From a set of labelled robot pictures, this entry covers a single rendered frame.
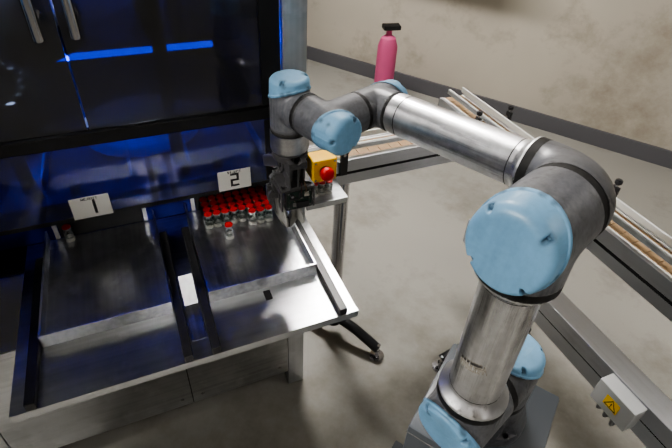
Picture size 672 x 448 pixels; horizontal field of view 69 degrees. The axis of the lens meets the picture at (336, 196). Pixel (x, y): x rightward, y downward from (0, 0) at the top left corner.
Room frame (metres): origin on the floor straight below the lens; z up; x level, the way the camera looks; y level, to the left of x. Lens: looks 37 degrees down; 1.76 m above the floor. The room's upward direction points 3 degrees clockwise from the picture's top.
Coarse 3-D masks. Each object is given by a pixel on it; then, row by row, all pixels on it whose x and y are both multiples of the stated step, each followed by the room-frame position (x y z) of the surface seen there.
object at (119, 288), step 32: (128, 224) 0.98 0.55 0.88; (64, 256) 0.85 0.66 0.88; (96, 256) 0.85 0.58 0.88; (128, 256) 0.86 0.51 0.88; (160, 256) 0.87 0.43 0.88; (64, 288) 0.75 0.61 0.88; (96, 288) 0.75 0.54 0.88; (128, 288) 0.76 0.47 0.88; (160, 288) 0.76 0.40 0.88; (64, 320) 0.66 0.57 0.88; (96, 320) 0.64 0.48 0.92; (128, 320) 0.66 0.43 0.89
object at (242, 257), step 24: (192, 216) 1.03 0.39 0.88; (216, 240) 0.94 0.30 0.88; (240, 240) 0.94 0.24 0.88; (264, 240) 0.95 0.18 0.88; (288, 240) 0.95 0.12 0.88; (216, 264) 0.85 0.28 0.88; (240, 264) 0.85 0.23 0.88; (264, 264) 0.86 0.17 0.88; (288, 264) 0.86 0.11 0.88; (312, 264) 0.84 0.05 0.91; (216, 288) 0.77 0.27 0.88; (240, 288) 0.76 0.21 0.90
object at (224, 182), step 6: (246, 168) 1.03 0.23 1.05; (222, 174) 1.01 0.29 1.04; (228, 174) 1.01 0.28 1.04; (240, 174) 1.03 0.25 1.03; (246, 174) 1.03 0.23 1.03; (222, 180) 1.01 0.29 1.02; (228, 180) 1.01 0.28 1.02; (240, 180) 1.03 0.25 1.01; (246, 180) 1.03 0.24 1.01; (222, 186) 1.01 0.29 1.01; (228, 186) 1.01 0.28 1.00; (234, 186) 1.02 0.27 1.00; (240, 186) 1.03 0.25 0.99; (246, 186) 1.03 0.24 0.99
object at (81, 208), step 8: (72, 200) 0.86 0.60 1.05; (80, 200) 0.87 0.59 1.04; (88, 200) 0.88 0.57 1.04; (96, 200) 0.88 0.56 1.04; (104, 200) 0.89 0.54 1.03; (72, 208) 0.86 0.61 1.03; (80, 208) 0.87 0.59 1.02; (88, 208) 0.87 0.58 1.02; (104, 208) 0.89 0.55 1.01; (80, 216) 0.87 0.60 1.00; (88, 216) 0.87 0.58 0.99
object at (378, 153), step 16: (368, 144) 1.33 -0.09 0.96; (384, 144) 1.39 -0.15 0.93; (400, 144) 1.40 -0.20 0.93; (352, 160) 1.28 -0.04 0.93; (368, 160) 1.31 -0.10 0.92; (384, 160) 1.33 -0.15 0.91; (400, 160) 1.36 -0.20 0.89; (416, 160) 1.38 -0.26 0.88; (432, 160) 1.41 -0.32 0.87; (448, 160) 1.44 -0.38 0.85; (336, 176) 1.26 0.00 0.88; (352, 176) 1.28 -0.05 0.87; (368, 176) 1.31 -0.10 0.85
